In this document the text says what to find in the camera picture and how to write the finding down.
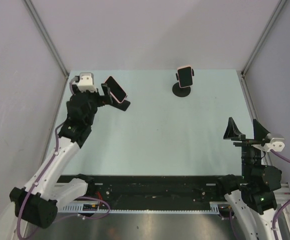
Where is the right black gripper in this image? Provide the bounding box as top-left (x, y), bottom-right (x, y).
top-left (222, 116), bottom-right (270, 180)

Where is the pink phone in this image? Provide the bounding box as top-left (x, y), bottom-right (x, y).
top-left (104, 76), bottom-right (127, 104)
top-left (176, 65), bottom-right (194, 88)

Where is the black folding phone stand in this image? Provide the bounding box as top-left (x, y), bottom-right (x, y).
top-left (111, 100), bottom-right (131, 112)

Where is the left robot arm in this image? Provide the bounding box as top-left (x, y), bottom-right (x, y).
top-left (9, 83), bottom-right (113, 229)

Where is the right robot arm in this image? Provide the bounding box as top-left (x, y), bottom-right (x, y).
top-left (215, 117), bottom-right (285, 240)

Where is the black round-base phone stand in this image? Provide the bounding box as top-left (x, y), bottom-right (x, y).
top-left (172, 73), bottom-right (191, 98)

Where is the pink phone on round stand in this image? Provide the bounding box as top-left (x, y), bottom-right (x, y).
top-left (176, 65), bottom-right (194, 88)

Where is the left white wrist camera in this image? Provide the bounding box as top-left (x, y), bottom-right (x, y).
top-left (76, 72), bottom-right (97, 93)

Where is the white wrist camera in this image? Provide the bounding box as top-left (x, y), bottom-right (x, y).
top-left (264, 133), bottom-right (285, 152)
top-left (76, 72), bottom-right (97, 93)

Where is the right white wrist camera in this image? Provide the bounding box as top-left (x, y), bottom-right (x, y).
top-left (264, 133), bottom-right (285, 152)

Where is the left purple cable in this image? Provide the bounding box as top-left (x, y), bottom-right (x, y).
top-left (14, 77), bottom-right (111, 240)

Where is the purple cable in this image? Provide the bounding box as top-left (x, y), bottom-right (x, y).
top-left (228, 149), bottom-right (290, 240)
top-left (14, 77), bottom-right (111, 240)

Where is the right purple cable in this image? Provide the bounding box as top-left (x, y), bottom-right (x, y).
top-left (228, 149), bottom-right (290, 240)

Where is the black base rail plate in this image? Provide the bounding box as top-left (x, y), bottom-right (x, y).
top-left (54, 174), bottom-right (246, 205)

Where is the white slotted cable duct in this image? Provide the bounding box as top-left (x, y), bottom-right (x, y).
top-left (58, 202), bottom-right (220, 215)

